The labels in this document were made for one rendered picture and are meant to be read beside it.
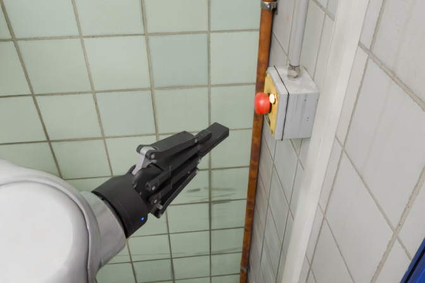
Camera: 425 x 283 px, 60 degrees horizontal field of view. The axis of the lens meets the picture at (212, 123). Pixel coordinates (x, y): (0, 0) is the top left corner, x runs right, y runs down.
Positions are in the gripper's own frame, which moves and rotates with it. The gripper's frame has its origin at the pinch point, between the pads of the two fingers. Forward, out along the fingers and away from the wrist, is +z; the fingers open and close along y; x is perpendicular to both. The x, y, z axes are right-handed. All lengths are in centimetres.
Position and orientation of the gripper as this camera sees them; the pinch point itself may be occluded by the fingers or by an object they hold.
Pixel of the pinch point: (209, 138)
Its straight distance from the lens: 58.9
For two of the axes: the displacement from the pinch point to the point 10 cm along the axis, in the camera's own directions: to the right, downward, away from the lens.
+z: 6.3, -4.6, 6.3
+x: 7.8, 3.7, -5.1
